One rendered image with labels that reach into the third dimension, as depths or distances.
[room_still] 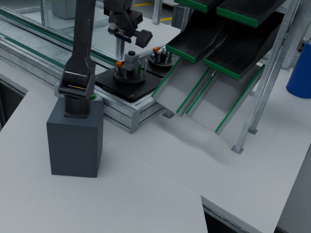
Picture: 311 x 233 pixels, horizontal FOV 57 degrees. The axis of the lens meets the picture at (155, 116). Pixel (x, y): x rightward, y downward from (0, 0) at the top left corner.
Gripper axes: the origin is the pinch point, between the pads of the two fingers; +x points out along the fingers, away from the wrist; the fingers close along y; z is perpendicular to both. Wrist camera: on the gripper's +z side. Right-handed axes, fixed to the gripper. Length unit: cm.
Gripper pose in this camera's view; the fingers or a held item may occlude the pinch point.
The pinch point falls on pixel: (133, 39)
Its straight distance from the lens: 120.3
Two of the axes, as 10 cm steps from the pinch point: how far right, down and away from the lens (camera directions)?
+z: 5.1, -8.4, 1.6
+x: 2.9, 3.5, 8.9
